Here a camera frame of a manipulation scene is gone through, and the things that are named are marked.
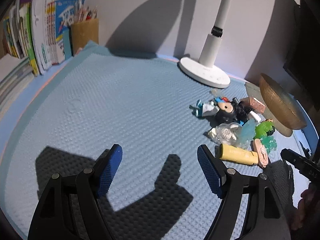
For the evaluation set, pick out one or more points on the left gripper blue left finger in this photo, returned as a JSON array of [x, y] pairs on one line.
[[108, 168]]

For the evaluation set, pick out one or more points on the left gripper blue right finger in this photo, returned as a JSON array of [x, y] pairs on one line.
[[213, 170]]

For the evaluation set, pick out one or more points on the clear white gear toy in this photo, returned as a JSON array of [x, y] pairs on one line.
[[224, 134]]

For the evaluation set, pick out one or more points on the teal translucent toy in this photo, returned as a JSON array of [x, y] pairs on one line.
[[269, 143]]

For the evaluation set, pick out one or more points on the pink small toy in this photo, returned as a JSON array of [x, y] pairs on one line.
[[261, 152]]

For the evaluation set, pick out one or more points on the light blue crystal toy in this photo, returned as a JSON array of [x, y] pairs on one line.
[[246, 134]]

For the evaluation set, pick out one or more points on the green translucent toy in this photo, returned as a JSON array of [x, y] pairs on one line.
[[264, 129]]

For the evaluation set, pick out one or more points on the black round head figurine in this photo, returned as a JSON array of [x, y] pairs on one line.
[[226, 113]]

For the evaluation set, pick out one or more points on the orange cigarette box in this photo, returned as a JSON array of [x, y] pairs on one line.
[[254, 103]]

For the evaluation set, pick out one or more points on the person right hand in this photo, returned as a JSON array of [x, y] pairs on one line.
[[307, 212]]

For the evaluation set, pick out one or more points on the amber ribbed glass bowl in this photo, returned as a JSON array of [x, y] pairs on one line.
[[281, 104]]

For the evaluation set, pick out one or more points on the light blue textured desk mat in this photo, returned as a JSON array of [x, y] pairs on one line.
[[64, 120]]

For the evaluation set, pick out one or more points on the white blue robot figurine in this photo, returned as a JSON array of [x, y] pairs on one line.
[[203, 109]]

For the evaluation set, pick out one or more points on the white desk lamp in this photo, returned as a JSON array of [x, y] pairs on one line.
[[204, 69]]

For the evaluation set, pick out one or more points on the brown pencil holder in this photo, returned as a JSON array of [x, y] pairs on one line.
[[84, 27]]

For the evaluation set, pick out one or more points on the stack of flat books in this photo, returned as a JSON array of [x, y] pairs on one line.
[[16, 74]]

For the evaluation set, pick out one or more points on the black monitor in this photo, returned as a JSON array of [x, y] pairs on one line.
[[302, 62]]

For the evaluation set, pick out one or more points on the upright books row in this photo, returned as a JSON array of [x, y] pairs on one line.
[[33, 30]]

